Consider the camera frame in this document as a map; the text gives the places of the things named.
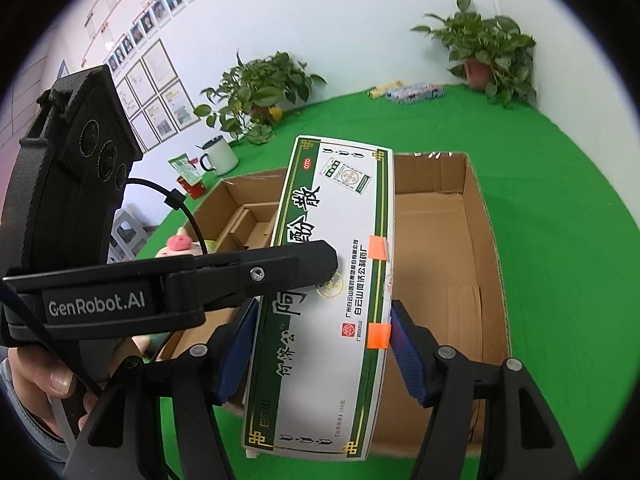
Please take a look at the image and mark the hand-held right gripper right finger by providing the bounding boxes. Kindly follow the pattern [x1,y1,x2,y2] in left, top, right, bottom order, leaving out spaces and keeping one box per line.
[389,299,581,480]

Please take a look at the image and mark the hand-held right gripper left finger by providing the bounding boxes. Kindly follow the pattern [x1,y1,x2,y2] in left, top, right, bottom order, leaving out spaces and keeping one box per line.
[62,302,261,480]

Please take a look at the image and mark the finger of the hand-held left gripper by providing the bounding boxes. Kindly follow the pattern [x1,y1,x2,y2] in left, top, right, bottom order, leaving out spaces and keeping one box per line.
[162,240,339,312]

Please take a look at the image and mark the cardboard divider insert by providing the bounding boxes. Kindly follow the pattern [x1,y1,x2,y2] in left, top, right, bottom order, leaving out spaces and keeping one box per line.
[219,202,281,252]

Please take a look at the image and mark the white and green medicine box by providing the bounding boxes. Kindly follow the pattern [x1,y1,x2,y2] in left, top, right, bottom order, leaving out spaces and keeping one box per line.
[241,135,396,463]

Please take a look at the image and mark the large cardboard box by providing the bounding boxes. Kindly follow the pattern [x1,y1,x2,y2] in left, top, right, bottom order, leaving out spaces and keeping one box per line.
[150,152,512,459]

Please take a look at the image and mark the plush pig toy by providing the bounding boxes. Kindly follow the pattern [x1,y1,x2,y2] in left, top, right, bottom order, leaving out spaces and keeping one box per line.
[131,227,218,362]

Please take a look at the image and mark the person's left hand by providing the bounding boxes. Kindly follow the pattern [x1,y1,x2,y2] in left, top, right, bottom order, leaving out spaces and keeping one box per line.
[7,342,103,442]

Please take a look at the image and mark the grey plastic stool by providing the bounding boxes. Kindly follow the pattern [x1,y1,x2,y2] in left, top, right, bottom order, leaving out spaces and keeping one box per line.
[107,207,151,264]

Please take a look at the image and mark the red box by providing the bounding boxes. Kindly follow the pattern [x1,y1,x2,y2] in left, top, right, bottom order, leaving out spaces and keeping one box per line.
[176,176,207,200]

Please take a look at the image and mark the green snack packet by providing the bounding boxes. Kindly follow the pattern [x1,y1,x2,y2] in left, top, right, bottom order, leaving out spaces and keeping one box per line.
[167,155,204,184]

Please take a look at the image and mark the white enamel mug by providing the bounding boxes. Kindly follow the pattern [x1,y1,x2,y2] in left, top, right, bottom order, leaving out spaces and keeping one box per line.
[199,136,240,177]

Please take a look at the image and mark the bushy potted pothos plant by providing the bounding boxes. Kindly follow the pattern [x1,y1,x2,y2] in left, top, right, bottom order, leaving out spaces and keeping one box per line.
[194,50,328,147]

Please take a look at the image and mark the yellow packet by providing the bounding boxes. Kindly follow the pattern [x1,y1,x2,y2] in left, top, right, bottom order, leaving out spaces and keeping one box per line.
[367,81,404,99]

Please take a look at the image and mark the green table cloth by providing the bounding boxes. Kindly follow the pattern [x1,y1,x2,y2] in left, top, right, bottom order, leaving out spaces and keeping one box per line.
[50,82,640,480]

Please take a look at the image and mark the patterned pastel box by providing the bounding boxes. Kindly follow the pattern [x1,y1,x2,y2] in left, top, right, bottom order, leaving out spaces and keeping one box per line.
[387,82,448,104]

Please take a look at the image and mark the potted plant in terracotta pot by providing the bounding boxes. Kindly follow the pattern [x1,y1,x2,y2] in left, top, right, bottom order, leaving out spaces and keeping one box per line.
[411,0,539,110]

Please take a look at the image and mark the wall of framed certificates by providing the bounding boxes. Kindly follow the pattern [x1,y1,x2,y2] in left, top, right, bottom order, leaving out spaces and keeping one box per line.
[82,0,262,154]

